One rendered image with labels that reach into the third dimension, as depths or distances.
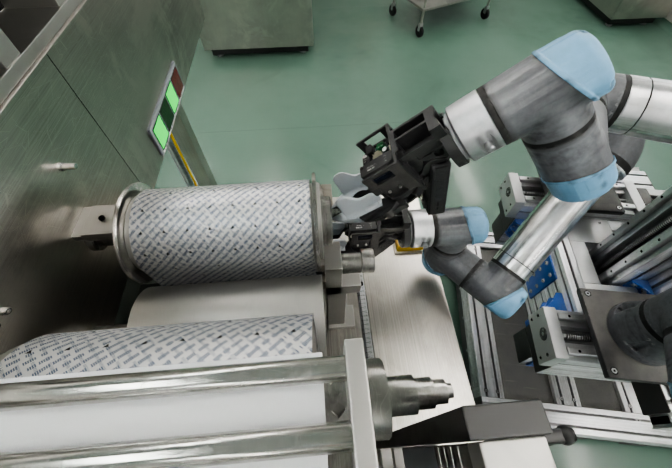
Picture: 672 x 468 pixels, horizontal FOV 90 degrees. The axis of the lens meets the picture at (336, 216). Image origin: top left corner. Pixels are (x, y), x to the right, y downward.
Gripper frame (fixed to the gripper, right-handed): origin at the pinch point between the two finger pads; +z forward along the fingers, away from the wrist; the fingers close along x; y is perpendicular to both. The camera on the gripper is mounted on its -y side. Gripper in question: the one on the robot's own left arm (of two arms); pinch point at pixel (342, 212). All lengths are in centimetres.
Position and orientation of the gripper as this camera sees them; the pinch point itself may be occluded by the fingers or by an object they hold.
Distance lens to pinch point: 52.8
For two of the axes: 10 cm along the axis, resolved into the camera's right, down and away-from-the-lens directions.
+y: -6.4, -4.0, -6.6
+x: 0.8, 8.2, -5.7
